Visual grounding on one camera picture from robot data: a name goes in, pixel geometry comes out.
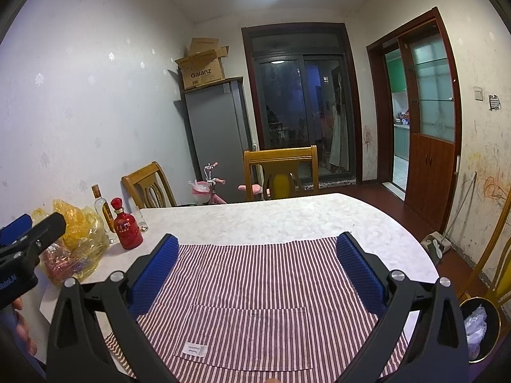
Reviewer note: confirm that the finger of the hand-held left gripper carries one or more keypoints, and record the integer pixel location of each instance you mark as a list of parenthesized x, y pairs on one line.
[(50, 227), (18, 227)]

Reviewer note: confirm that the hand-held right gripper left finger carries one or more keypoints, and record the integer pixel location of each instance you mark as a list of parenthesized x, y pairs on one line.
[(153, 271)]

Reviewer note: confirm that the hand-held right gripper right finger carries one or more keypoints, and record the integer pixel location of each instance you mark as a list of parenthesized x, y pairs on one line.
[(359, 271)]

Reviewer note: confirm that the black trash bin gold rim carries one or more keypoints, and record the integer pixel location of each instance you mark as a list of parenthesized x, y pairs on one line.
[(495, 323)]

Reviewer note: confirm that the person's left hand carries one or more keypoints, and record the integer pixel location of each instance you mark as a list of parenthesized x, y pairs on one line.
[(24, 327)]

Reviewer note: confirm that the yellow plastic bag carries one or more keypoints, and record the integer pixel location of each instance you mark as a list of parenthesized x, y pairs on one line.
[(84, 239)]

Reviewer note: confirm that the red liquor bottle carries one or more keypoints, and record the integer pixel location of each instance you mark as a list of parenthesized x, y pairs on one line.
[(127, 231)]

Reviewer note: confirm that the small drinking glass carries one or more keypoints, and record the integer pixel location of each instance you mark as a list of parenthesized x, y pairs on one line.
[(143, 223)]

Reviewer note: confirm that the clear glass liquor bottle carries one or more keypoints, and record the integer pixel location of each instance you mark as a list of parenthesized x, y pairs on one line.
[(102, 209)]

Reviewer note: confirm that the wooden chair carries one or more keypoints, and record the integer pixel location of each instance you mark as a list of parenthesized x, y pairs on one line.
[(501, 263), (279, 159), (145, 185)]

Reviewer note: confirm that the pink children's tricycle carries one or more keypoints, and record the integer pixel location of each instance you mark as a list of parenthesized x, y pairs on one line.
[(209, 193)]

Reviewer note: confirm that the red white striped cloth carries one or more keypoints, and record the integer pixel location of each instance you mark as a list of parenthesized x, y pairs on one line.
[(259, 287)]

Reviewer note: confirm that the wooden door with glass panel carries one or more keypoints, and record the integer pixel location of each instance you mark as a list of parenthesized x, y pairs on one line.
[(433, 167)]

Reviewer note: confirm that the grey refrigerator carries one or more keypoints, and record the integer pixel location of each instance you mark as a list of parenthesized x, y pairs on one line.
[(217, 139)]

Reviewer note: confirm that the dark glass sliding door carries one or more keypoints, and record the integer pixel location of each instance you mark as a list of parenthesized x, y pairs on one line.
[(303, 103)]

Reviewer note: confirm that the green kitchen cabinet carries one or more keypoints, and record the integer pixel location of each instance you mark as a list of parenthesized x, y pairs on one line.
[(397, 72)]

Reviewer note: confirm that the large printed cardboard box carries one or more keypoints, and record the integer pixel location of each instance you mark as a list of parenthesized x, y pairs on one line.
[(201, 74)]

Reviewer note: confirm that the small open cardboard box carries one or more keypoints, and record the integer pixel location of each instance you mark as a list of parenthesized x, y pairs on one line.
[(205, 47)]

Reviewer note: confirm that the white light switch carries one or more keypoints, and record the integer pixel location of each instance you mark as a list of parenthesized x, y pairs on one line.
[(478, 93)]

